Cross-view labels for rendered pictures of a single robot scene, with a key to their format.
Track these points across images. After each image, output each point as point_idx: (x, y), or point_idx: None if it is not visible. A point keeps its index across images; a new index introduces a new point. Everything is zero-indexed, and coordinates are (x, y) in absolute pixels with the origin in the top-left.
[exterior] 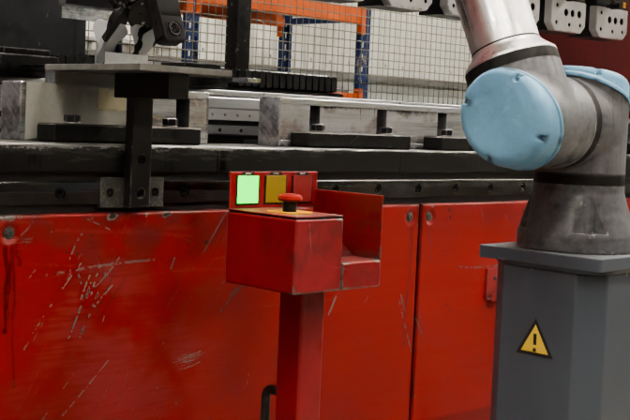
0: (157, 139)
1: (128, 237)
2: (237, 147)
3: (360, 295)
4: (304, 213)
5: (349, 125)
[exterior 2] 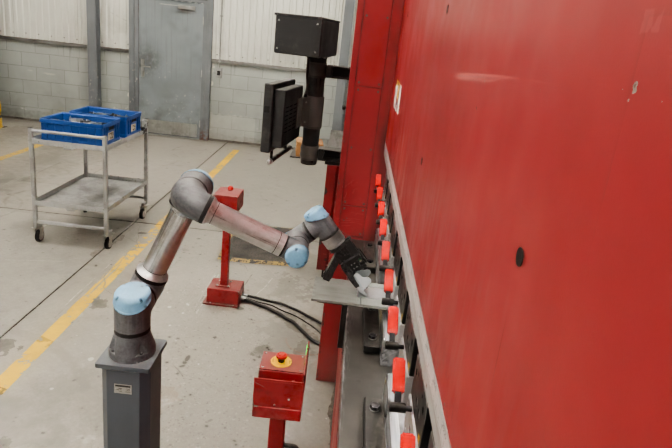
0: (363, 335)
1: (341, 356)
2: (343, 356)
3: None
4: (271, 360)
5: (388, 436)
